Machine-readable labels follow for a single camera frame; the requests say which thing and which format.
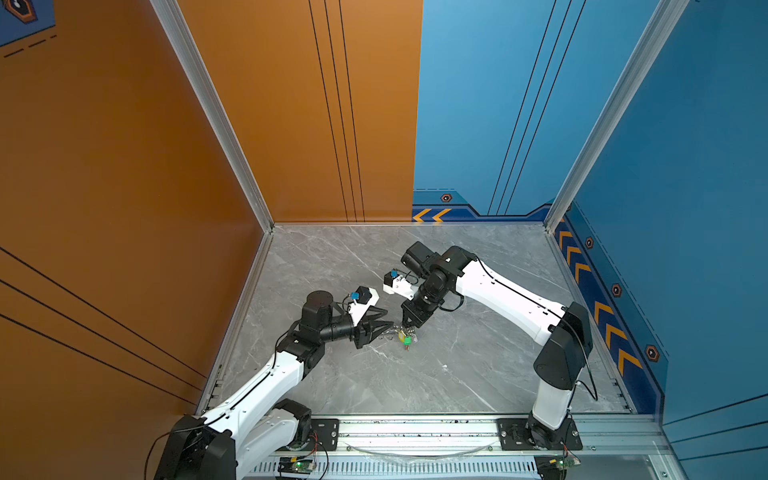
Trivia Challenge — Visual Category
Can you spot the large metal band keyring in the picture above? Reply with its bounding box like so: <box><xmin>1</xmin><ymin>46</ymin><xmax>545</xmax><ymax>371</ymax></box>
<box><xmin>384</xmin><ymin>326</ymin><xmax>418</xmax><ymax>351</ymax></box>

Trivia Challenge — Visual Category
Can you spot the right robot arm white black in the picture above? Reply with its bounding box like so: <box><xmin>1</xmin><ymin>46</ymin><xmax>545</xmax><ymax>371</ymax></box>
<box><xmin>383</xmin><ymin>241</ymin><xmax>593</xmax><ymax>452</ymax></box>

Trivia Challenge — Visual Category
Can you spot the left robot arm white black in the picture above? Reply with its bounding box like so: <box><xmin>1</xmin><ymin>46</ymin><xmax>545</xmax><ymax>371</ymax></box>
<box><xmin>144</xmin><ymin>286</ymin><xmax>393</xmax><ymax>479</ymax></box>

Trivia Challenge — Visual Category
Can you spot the left green circuit board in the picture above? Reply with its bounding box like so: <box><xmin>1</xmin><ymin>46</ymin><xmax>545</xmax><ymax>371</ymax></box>
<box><xmin>276</xmin><ymin>457</ymin><xmax>317</xmax><ymax>478</ymax></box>

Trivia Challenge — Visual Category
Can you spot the green circuit board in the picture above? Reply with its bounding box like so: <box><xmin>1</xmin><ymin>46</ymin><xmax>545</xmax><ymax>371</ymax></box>
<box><xmin>276</xmin><ymin>457</ymin><xmax>317</xmax><ymax>478</ymax></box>
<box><xmin>534</xmin><ymin>456</ymin><xmax>582</xmax><ymax>480</ymax></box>

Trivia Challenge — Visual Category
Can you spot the right green circuit board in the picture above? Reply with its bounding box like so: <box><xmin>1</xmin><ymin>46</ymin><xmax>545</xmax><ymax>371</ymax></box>
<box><xmin>534</xmin><ymin>456</ymin><xmax>582</xmax><ymax>480</ymax></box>

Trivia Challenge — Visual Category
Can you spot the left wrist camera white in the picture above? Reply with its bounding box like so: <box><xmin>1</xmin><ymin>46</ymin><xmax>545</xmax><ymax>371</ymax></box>
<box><xmin>346</xmin><ymin>286</ymin><xmax>379</xmax><ymax>326</ymax></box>

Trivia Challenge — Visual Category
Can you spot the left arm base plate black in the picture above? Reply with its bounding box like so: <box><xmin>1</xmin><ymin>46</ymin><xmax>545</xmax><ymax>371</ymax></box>
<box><xmin>275</xmin><ymin>417</ymin><xmax>340</xmax><ymax>454</ymax></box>

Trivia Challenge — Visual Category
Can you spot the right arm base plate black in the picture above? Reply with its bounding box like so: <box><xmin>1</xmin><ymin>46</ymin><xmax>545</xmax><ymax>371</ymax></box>
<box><xmin>496</xmin><ymin>416</ymin><xmax>583</xmax><ymax>451</ymax></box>

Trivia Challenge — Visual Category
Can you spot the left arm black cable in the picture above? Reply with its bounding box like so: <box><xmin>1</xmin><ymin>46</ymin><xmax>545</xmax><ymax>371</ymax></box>
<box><xmin>142</xmin><ymin>419</ymin><xmax>205</xmax><ymax>480</ymax></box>

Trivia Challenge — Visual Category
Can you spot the aluminium front rail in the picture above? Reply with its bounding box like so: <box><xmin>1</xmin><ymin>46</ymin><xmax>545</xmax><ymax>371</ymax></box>
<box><xmin>313</xmin><ymin>413</ymin><xmax>672</xmax><ymax>457</ymax></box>

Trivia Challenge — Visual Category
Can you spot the left aluminium corner post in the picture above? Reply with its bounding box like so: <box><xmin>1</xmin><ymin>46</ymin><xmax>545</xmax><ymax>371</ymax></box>
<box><xmin>150</xmin><ymin>0</ymin><xmax>274</xmax><ymax>234</ymax></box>

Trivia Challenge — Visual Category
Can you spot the aluminium corner post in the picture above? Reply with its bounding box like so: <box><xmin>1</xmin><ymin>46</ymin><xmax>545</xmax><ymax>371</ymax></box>
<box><xmin>150</xmin><ymin>0</ymin><xmax>274</xmax><ymax>234</ymax></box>
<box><xmin>543</xmin><ymin>0</ymin><xmax>689</xmax><ymax>234</ymax></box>

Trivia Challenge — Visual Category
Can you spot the right aluminium corner post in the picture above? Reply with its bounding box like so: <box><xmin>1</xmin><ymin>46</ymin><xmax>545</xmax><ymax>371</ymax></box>
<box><xmin>543</xmin><ymin>0</ymin><xmax>689</xmax><ymax>234</ymax></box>

